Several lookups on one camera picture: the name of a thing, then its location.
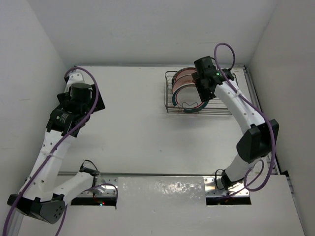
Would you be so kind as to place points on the metal base plate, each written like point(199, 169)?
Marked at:
point(211, 190)
point(102, 187)

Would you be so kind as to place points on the white plate dark red rim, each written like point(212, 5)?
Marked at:
point(188, 71)

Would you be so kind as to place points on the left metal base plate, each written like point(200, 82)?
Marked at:
point(102, 187)

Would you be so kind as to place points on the white plate teal rim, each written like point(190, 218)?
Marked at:
point(187, 99)

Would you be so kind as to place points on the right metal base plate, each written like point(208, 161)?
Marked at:
point(211, 190)

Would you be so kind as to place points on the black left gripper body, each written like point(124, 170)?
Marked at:
point(92, 90)

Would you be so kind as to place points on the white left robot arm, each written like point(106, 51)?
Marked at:
point(39, 198)

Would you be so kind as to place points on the metal wire dish rack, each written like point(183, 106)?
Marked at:
point(215, 106)

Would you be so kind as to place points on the white plate red characters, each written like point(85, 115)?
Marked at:
point(182, 81)

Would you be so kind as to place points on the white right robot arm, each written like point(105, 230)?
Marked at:
point(259, 133)

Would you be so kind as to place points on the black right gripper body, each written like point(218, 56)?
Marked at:
point(205, 93)

